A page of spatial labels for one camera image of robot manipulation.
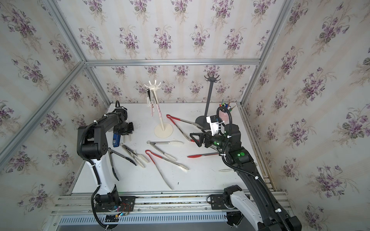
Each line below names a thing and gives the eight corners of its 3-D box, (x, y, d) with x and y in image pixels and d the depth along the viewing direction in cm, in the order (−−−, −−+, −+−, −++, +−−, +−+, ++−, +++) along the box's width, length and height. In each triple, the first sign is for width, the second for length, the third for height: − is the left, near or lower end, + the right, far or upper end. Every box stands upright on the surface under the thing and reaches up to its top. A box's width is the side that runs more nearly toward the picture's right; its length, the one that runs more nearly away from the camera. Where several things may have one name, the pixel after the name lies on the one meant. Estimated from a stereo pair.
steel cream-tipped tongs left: (120, 146, 97) (119, 144, 95) (126, 141, 99) (124, 139, 97) (143, 168, 87) (142, 166, 85) (149, 162, 89) (148, 160, 87)
